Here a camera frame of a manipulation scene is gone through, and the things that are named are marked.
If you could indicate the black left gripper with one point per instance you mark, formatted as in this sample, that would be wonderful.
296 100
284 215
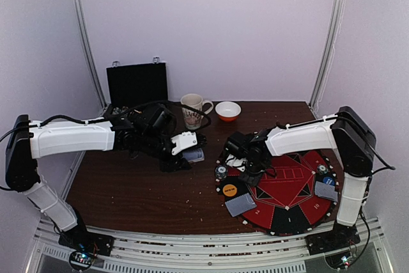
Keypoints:
176 163

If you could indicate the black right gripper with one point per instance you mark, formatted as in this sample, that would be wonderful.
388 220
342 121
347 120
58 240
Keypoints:
253 172

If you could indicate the green white chip stack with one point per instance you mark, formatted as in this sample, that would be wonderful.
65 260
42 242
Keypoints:
322 169
221 172

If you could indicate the dealt blue cards pile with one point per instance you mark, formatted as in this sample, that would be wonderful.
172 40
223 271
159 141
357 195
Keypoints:
326 191
240 205

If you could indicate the blue playing card deck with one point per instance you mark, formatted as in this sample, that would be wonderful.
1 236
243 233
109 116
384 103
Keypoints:
194 155

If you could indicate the blue small blind button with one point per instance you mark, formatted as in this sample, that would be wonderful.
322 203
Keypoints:
328 181

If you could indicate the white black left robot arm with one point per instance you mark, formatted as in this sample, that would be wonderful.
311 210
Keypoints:
30 140

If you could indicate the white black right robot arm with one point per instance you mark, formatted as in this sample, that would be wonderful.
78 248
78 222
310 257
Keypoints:
343 137

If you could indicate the orange big blind button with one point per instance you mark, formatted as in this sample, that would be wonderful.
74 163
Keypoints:
229 190

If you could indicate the tall ceramic seashell mug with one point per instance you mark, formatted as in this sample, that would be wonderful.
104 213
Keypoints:
192 118

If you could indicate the round red black poker mat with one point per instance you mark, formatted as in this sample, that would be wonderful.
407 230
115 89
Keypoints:
286 203

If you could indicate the black poker chip case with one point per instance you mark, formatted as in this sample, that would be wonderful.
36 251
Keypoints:
131 85

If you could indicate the orange white small bowl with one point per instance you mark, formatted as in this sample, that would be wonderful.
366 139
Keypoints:
228 111

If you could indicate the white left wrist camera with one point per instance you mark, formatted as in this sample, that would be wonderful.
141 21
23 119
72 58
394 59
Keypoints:
183 141

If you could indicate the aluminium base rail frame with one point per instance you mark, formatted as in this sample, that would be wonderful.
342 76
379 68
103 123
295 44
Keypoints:
241 252

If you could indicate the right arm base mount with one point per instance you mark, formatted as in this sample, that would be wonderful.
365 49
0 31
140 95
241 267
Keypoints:
340 248

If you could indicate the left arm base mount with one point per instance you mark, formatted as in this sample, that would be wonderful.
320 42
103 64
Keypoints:
84 256

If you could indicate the right aluminium frame post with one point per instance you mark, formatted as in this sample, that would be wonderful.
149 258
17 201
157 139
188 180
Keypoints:
328 54

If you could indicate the aluminium frame post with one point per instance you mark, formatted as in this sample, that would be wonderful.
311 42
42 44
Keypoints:
328 54
90 62

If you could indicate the left aluminium frame post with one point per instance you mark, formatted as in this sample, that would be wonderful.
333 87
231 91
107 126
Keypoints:
90 62

